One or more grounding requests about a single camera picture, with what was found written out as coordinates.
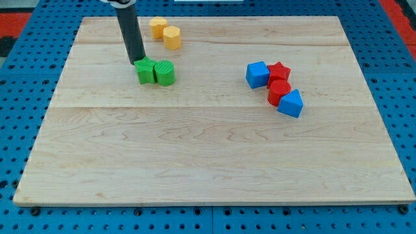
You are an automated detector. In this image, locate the red star block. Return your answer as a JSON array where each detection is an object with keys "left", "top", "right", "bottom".
[{"left": 266, "top": 62, "right": 291, "bottom": 89}]

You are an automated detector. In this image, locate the light wooden board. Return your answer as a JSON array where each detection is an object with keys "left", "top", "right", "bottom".
[{"left": 14, "top": 16, "right": 415, "bottom": 207}]

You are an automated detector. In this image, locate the red cylinder block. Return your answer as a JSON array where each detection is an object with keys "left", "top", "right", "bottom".
[{"left": 267, "top": 79, "right": 291, "bottom": 107}]

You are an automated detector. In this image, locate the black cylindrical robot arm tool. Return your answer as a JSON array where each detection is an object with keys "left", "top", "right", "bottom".
[{"left": 116, "top": 1, "right": 146, "bottom": 64}]

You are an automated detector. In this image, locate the blue triangle block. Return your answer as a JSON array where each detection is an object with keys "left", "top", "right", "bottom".
[{"left": 277, "top": 89, "right": 304, "bottom": 118}]

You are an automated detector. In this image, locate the green star block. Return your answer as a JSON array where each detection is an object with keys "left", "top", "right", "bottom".
[{"left": 134, "top": 56, "right": 157, "bottom": 85}]

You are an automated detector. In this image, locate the yellow heart block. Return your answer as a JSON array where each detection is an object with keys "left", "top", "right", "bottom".
[{"left": 149, "top": 16, "right": 168, "bottom": 39}]

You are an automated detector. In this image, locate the green cylinder block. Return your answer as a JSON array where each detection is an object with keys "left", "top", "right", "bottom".
[{"left": 154, "top": 60, "right": 176, "bottom": 86}]

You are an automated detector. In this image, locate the yellow hexagon block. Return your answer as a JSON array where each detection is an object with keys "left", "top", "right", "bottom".
[{"left": 163, "top": 26, "right": 181, "bottom": 50}]

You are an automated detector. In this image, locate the blue cube block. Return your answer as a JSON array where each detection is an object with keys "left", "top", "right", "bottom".
[{"left": 246, "top": 61, "right": 270, "bottom": 89}]

